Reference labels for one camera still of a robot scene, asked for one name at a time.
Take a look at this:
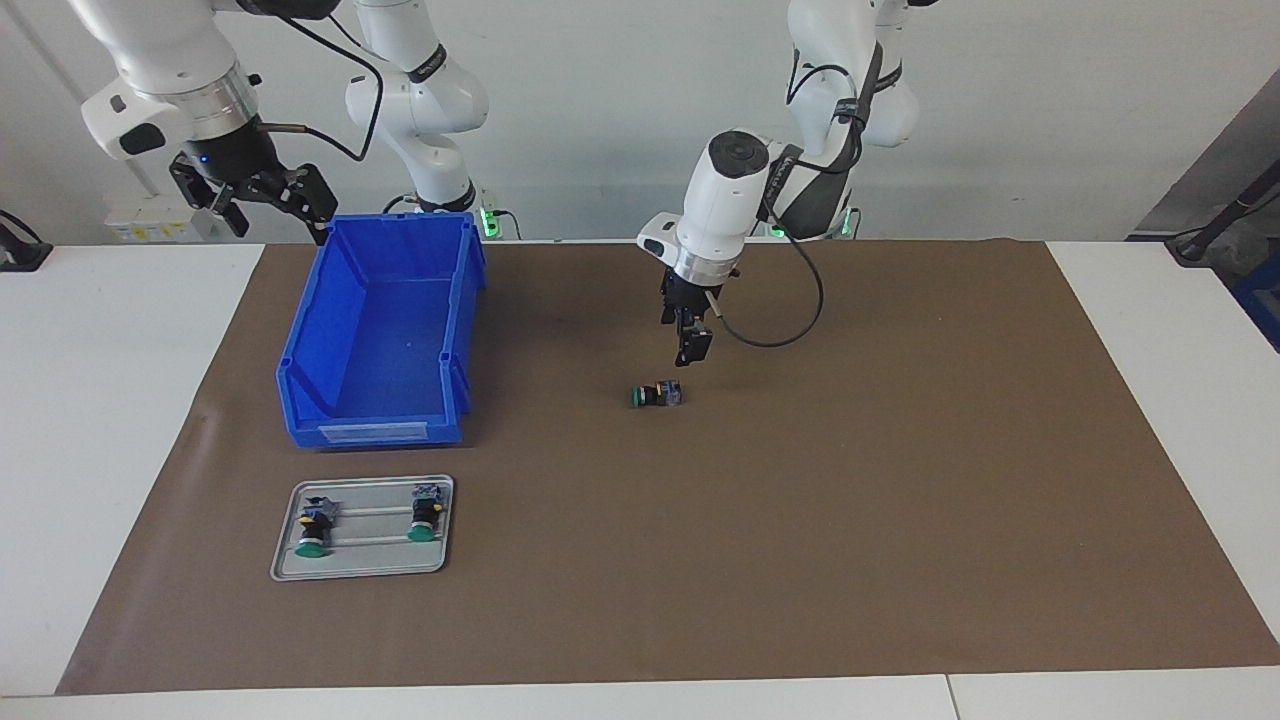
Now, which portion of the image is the brown table mat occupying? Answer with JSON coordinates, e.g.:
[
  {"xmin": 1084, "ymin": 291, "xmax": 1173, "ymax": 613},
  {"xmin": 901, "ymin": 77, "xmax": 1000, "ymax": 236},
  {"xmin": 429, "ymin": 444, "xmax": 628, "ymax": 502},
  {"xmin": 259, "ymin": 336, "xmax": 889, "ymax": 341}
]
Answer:
[{"xmin": 55, "ymin": 238, "xmax": 1280, "ymax": 696}]

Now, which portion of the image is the silver metal tray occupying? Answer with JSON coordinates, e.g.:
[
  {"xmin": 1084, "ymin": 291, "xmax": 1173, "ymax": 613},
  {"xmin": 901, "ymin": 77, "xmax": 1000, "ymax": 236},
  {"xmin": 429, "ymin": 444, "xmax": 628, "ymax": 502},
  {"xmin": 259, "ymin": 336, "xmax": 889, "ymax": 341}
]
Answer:
[{"xmin": 270, "ymin": 474, "xmax": 456, "ymax": 583}]

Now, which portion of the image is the green push button grey block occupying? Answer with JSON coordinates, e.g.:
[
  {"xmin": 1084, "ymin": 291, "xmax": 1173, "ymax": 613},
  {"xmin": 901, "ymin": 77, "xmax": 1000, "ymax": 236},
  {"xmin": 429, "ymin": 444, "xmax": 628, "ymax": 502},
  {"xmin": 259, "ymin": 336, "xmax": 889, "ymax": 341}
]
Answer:
[{"xmin": 295, "ymin": 495, "xmax": 341, "ymax": 559}]

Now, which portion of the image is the blue box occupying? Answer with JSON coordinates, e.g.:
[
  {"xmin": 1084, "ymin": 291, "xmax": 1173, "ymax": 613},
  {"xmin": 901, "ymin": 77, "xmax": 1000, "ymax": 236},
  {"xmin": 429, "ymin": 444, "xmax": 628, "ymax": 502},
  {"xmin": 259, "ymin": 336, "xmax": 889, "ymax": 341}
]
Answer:
[{"xmin": 1232, "ymin": 250, "xmax": 1280, "ymax": 353}]

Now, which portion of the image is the black stand pole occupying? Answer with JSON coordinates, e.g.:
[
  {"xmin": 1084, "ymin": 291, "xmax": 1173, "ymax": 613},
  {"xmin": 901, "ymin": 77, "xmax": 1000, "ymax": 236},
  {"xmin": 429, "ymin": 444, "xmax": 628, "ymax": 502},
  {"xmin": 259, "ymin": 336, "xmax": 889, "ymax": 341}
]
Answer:
[{"xmin": 1165, "ymin": 160, "xmax": 1280, "ymax": 266}]

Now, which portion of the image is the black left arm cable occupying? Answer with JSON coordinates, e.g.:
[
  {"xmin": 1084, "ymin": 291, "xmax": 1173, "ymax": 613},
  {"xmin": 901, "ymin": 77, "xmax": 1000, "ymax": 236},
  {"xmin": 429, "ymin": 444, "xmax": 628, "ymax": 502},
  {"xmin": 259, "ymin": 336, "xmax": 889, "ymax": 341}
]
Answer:
[{"xmin": 700, "ymin": 40, "xmax": 886, "ymax": 349}]

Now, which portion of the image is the white wall socket box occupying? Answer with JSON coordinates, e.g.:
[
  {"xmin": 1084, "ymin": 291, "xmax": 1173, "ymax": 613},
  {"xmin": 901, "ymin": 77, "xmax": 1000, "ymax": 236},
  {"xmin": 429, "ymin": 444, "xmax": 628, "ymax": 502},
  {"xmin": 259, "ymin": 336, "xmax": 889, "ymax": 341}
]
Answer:
[{"xmin": 105, "ymin": 193, "xmax": 229, "ymax": 244}]

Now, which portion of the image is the blue plastic storage bin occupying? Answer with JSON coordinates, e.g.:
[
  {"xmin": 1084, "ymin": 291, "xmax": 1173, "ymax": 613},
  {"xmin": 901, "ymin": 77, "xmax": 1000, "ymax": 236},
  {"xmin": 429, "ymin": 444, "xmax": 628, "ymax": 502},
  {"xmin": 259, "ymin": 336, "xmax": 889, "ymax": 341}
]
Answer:
[{"xmin": 276, "ymin": 213, "xmax": 488, "ymax": 451}]

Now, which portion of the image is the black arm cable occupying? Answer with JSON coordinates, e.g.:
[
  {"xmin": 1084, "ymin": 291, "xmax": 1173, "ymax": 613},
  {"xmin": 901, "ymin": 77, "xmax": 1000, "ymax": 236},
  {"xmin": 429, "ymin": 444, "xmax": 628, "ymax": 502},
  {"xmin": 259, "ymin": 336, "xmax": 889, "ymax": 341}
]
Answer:
[
  {"xmin": 262, "ymin": 0, "xmax": 386, "ymax": 163},
  {"xmin": 700, "ymin": 40, "xmax": 886, "ymax": 349}
]

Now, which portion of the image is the green push button white label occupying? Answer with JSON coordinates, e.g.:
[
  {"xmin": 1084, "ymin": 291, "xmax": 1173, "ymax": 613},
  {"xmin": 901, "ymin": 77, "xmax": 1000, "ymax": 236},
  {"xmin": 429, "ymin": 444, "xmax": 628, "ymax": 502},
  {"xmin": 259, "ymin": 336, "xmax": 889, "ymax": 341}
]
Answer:
[{"xmin": 406, "ymin": 483, "xmax": 447, "ymax": 544}]

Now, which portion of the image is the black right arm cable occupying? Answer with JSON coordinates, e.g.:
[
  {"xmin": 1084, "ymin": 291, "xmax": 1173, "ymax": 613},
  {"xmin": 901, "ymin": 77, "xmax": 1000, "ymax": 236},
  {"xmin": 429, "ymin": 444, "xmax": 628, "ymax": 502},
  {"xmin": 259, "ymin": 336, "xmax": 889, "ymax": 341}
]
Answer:
[{"xmin": 262, "ymin": 0, "xmax": 386, "ymax": 163}]

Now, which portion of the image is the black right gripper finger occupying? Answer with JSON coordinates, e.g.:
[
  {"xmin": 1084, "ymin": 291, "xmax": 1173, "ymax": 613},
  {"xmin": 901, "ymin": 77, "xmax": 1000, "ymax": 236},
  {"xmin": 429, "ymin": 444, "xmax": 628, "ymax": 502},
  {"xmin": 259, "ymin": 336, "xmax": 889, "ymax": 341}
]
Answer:
[
  {"xmin": 285, "ymin": 163, "xmax": 339, "ymax": 246},
  {"xmin": 168, "ymin": 155, "xmax": 251, "ymax": 239}
]

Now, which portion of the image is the black stand base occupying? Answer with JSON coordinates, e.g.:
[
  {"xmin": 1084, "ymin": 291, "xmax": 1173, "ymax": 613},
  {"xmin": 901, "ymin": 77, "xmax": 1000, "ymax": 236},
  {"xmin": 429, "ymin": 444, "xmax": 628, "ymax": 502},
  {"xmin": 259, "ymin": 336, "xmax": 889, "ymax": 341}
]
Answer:
[{"xmin": 0, "ymin": 208, "xmax": 53, "ymax": 273}]

